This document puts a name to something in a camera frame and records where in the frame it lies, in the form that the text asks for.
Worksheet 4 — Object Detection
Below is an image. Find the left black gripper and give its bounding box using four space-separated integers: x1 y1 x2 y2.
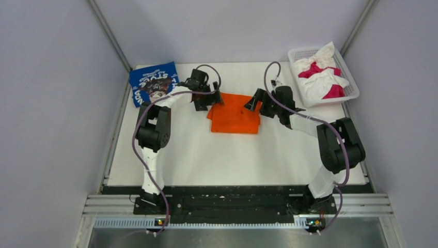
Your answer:
194 81 223 111

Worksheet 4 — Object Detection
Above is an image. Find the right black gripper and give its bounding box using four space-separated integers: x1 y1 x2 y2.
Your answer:
245 88 283 119

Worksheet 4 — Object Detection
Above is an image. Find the orange t-shirt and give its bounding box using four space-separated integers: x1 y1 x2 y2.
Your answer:
207 93 261 134

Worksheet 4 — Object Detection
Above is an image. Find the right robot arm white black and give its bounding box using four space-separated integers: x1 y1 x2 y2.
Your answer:
244 86 366 213

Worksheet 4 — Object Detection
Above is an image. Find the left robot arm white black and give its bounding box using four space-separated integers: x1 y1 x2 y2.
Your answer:
132 67 223 214

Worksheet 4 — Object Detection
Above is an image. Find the folded blue printed t-shirt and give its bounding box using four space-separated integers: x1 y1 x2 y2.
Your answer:
129 61 179 107

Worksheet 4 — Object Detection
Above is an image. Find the white and pink crumpled t-shirt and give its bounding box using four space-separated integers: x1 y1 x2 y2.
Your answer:
293 42 350 101

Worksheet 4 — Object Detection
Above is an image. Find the white plastic basket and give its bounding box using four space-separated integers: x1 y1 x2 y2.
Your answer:
288 42 359 107

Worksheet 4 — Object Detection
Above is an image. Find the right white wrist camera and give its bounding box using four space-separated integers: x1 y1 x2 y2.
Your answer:
271 80 283 90

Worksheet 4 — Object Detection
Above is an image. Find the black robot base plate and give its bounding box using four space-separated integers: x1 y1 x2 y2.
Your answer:
101 185 371 226

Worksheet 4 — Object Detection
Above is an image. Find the aluminium rail frame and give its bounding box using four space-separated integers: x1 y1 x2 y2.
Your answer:
83 194 393 229

